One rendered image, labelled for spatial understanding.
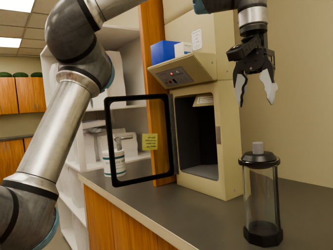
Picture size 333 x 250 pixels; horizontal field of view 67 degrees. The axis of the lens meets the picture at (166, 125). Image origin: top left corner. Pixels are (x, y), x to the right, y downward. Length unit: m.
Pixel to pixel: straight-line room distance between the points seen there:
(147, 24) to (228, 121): 0.61
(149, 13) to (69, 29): 0.74
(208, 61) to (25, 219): 0.74
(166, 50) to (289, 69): 0.58
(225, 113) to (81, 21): 0.62
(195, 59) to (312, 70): 0.55
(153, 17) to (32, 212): 1.03
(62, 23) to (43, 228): 0.43
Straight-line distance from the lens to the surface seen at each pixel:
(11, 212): 0.53
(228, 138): 1.02
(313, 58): 1.27
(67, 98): 0.65
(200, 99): 1.09
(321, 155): 1.28
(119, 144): 1.12
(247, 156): 0.71
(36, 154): 0.61
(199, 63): 0.94
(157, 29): 1.32
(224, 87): 1.01
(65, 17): 0.63
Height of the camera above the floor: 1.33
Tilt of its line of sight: 4 degrees down
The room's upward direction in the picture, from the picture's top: 5 degrees counter-clockwise
